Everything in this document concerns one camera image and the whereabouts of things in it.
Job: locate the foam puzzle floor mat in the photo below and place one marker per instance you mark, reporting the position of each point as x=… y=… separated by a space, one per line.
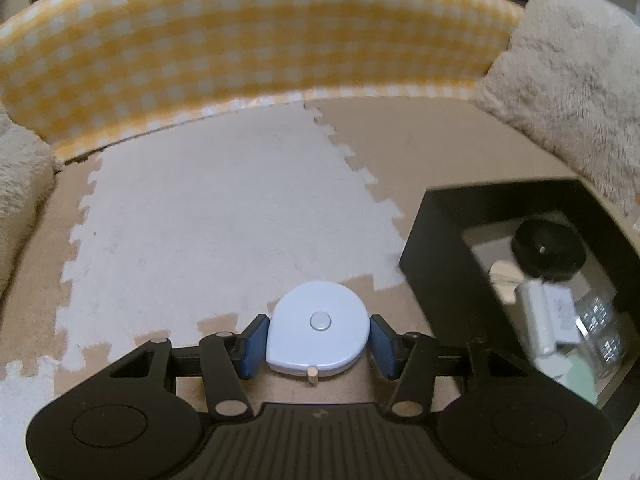
x=200 y=220

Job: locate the white charger adapter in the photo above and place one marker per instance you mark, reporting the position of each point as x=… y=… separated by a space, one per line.
x=536 y=317

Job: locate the small white printed card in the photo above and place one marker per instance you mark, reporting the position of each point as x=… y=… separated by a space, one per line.
x=564 y=310

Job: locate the black earbud case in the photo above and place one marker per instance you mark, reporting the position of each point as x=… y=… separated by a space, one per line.
x=547 y=250

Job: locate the yellow checkered cloth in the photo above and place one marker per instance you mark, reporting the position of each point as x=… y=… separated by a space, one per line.
x=250 y=45

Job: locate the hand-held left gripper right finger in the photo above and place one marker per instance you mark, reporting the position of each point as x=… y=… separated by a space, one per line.
x=384 y=350

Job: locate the white round tape measure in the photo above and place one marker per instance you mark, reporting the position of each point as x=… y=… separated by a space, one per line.
x=320 y=330

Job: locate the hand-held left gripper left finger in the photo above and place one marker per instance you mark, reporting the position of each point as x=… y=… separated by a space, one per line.
x=253 y=349

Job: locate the clear plastic item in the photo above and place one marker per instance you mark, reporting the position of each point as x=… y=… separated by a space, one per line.
x=602 y=335

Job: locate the pale green round case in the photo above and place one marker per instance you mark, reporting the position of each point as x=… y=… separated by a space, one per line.
x=580 y=377

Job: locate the black shallow box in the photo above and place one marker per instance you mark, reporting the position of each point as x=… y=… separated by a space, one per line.
x=445 y=260

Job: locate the fluffy white cushion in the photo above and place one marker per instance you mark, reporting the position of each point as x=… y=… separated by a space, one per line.
x=575 y=85
x=20 y=200

